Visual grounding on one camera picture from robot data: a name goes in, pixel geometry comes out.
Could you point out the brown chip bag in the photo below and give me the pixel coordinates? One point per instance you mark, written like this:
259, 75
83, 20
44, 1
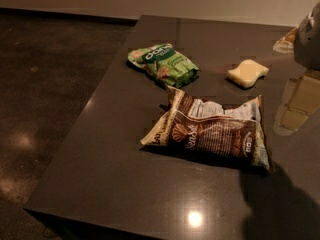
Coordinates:
204, 126

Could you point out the yellow sponge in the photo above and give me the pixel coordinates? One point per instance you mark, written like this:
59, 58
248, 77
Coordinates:
247, 73

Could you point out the green chip bag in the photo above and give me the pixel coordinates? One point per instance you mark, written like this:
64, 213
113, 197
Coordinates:
166, 65

